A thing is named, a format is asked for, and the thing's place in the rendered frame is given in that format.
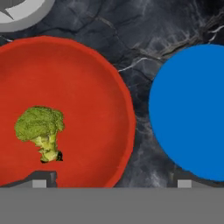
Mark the blue plate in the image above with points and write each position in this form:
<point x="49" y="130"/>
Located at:
<point x="192" y="110"/>

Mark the grey round bowl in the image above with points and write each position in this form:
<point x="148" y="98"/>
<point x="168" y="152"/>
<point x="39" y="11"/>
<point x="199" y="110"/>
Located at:
<point x="26" y="16"/>

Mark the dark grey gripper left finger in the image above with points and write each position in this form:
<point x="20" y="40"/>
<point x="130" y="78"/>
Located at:
<point x="43" y="178"/>

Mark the red bowl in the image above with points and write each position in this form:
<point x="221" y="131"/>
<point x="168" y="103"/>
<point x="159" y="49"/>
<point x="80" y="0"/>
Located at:
<point x="81" y="102"/>

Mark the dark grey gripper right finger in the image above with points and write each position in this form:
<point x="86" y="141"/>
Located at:
<point x="186" y="183"/>

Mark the green broccoli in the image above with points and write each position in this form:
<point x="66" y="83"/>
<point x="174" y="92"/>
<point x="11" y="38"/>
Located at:
<point x="39" y="124"/>

